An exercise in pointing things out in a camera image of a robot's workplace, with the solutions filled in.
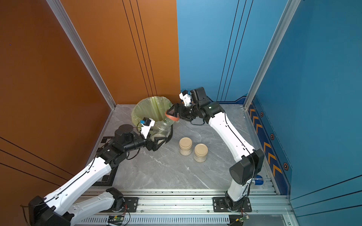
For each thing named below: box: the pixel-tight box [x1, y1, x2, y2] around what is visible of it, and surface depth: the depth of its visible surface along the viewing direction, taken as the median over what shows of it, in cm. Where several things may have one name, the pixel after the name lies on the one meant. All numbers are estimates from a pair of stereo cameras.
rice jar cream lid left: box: [179, 137, 193, 151], surface depth 86 cm
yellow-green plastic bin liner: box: [131, 96, 176, 132], surface depth 91 cm
